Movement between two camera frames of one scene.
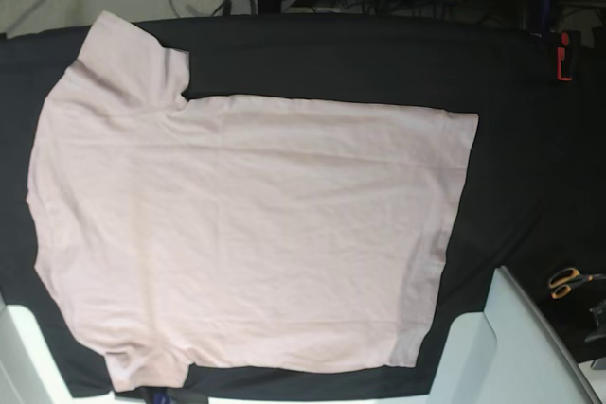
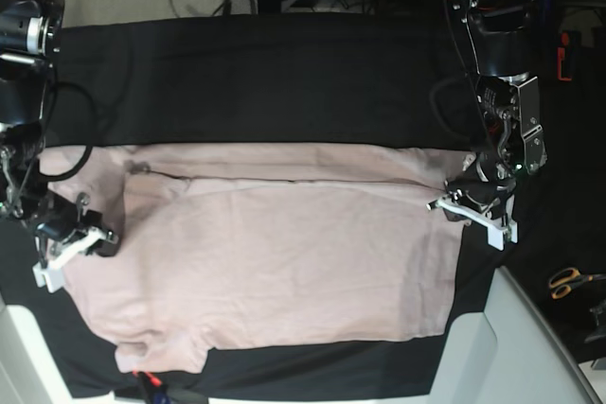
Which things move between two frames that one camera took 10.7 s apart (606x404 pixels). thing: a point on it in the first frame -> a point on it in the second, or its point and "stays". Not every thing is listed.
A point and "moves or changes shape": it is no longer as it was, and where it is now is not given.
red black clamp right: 565,55 stays
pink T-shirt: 235,232 moves or changes shape
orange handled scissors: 562,281 stays
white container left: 28,374 stays
